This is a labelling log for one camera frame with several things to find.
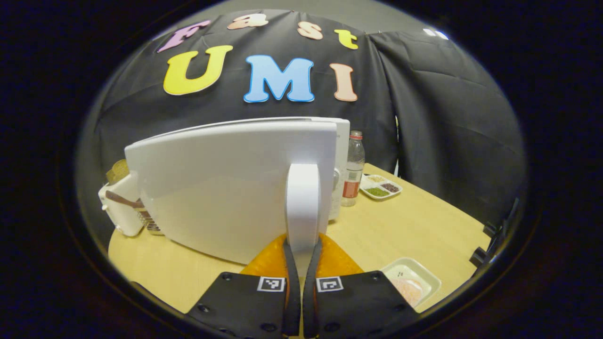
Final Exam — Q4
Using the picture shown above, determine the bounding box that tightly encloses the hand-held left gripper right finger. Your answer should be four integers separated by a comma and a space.
302, 234, 420, 339

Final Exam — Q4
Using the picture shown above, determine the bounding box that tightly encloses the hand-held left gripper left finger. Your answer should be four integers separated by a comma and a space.
186, 234, 302, 339

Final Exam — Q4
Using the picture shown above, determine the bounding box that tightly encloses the pink food piece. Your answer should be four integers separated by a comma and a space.
391, 277, 424, 307

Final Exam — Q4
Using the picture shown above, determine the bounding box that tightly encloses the cream speckled food plate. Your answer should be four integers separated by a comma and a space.
379, 257, 442, 309

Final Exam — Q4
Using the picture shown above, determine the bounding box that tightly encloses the white microwave oven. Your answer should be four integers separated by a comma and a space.
125, 117, 351, 265

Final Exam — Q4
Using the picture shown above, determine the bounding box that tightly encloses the white divided plate of beans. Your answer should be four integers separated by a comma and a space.
359, 174, 403, 201

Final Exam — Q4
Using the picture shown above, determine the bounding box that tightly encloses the clear plastic bottle red label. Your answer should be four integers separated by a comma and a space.
341, 130, 366, 208

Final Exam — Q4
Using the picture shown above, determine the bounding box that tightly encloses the white toaster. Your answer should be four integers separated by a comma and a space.
98, 170, 144, 237

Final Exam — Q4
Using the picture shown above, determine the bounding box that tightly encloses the brown wooden utensil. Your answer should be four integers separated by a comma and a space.
105, 191, 144, 209

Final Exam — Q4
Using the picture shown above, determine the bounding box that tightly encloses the toast bread slice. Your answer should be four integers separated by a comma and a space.
106, 159, 129, 184

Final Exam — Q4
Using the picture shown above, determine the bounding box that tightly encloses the black backdrop cloth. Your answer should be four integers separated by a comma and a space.
75, 9, 526, 245

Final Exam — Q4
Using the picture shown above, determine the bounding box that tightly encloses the small wire rack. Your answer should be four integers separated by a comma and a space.
137, 207, 165, 236

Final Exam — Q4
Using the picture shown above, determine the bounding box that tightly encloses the black metal bracket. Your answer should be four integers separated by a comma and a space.
469, 219, 509, 269

